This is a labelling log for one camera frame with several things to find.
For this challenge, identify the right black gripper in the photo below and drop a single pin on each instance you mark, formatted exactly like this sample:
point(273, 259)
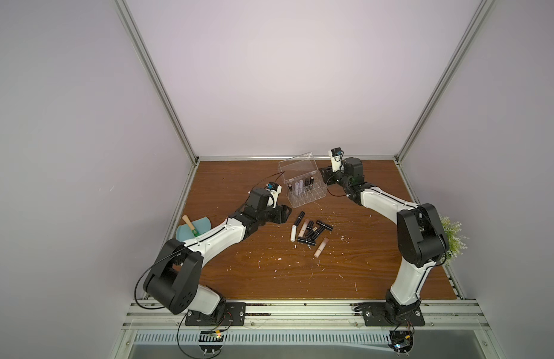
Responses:
point(330, 176)

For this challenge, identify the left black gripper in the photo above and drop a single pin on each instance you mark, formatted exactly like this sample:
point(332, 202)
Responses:
point(280, 216)

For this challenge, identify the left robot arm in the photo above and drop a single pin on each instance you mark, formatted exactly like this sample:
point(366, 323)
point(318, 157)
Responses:
point(174, 278)

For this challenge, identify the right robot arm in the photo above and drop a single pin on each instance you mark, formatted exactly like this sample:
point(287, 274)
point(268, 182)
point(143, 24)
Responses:
point(421, 238)

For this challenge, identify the clear acrylic lipstick organizer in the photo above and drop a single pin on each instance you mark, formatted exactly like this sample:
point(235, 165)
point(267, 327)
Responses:
point(300, 167)

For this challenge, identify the white lipstick tube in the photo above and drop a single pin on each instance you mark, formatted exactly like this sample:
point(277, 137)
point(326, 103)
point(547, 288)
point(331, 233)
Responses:
point(293, 233)

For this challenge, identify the pink lipstick tube upper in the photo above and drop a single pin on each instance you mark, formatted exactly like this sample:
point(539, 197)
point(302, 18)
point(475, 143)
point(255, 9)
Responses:
point(303, 229)

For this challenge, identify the pink lipstick tube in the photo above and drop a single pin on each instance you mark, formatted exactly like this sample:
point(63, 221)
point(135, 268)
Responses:
point(303, 229)
point(321, 247)

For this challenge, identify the pink lipstick tube lower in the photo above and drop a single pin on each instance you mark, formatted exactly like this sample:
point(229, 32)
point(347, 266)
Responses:
point(321, 247)

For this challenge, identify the teal dustpan tray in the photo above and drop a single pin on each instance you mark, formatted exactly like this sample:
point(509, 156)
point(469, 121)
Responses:
point(182, 233)

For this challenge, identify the green artificial plant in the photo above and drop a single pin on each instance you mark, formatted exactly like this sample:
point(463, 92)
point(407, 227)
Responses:
point(453, 230)

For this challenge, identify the left controller board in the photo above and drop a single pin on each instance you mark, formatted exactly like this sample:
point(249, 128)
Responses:
point(210, 343)

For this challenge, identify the controller board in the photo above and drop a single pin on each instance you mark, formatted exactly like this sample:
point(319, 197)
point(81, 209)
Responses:
point(401, 342)
point(210, 343)

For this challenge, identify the right controller board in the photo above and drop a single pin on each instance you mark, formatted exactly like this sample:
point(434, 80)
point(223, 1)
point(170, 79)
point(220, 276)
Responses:
point(401, 342)

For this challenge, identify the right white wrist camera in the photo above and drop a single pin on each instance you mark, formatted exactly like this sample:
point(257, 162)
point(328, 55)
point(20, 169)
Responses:
point(336, 156)

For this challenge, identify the green rake wooden handle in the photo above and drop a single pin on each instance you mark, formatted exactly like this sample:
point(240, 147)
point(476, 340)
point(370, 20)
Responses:
point(190, 226)

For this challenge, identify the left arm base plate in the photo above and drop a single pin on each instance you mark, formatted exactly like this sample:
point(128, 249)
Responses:
point(227, 314)

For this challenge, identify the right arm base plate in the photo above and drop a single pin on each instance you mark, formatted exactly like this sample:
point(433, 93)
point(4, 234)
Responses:
point(390, 314)

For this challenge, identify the aluminium front rail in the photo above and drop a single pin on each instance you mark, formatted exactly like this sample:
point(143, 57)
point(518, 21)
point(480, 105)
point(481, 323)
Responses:
point(314, 314)

